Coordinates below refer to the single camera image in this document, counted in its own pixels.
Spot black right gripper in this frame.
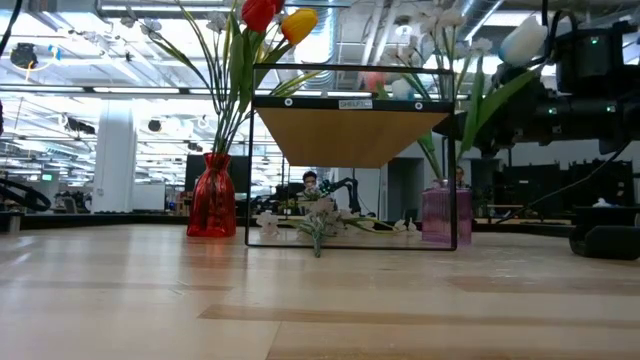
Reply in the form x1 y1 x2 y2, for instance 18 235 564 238
433 64 541 157

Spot pink ribbed glass vase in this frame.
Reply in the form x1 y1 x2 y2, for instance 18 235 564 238
421 179 473 246

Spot blue white artificial tulip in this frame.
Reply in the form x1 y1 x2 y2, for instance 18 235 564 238
457 15 550 164

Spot orange yellow artificial tulip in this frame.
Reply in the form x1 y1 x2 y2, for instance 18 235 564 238
224 8 320 155

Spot red artificial tulip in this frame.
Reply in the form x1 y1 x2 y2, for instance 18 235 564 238
214 0 286 155

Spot black cabinets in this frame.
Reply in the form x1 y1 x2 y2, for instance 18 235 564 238
492 159 636 221

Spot black monitor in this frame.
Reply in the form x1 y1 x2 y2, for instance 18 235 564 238
183 153 251 195

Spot red glass vase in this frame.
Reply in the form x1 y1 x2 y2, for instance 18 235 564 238
186 152 238 238

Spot long light strip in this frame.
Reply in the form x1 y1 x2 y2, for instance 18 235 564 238
0 83 640 105

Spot white building column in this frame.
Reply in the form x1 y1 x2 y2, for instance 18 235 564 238
91 99 137 215

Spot black ceiling mounted device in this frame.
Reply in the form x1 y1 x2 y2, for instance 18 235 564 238
9 42 39 70

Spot wooden shelf with black frame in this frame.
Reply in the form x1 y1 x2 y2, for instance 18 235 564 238
243 62 459 250

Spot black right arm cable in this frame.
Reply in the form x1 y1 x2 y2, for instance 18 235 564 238
494 142 632 225

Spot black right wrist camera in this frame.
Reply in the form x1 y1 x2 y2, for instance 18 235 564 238
553 25 629 97

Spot silver ribbed air duct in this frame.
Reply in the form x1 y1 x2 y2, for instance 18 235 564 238
294 0 346 91

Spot black aluminium table frame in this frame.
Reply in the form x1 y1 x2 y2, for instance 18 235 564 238
0 212 640 236

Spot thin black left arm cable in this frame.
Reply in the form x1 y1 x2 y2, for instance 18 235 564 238
0 0 24 56

